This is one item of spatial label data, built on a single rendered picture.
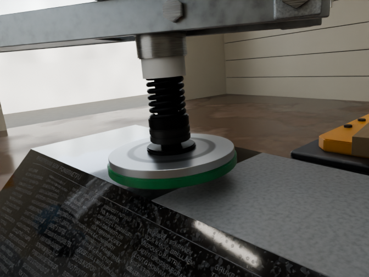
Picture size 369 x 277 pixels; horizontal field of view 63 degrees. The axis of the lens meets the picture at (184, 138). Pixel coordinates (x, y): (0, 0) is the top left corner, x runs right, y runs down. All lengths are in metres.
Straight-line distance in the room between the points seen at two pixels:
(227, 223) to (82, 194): 0.32
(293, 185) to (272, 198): 0.06
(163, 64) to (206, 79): 8.58
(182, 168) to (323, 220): 0.19
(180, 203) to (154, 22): 0.26
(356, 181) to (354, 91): 6.56
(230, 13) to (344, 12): 6.81
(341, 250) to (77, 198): 0.45
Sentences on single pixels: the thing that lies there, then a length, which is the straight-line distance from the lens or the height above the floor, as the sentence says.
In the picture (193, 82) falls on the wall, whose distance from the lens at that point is 8.76.
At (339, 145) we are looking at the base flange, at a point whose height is 0.77.
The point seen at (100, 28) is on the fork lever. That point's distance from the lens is 0.48.
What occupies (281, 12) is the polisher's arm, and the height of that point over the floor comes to 1.09.
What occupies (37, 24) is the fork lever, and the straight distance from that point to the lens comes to 0.55.
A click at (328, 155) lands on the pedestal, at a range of 1.00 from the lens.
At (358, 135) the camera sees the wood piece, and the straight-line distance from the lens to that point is 0.89.
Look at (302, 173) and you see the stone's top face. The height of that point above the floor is 0.85.
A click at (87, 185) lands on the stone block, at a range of 0.62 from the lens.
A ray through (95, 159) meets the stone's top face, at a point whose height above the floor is 0.85.
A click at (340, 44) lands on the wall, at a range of 7.19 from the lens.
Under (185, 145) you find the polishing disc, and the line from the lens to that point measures 0.50.
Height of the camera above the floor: 1.05
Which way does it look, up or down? 14 degrees down
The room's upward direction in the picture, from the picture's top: 5 degrees counter-clockwise
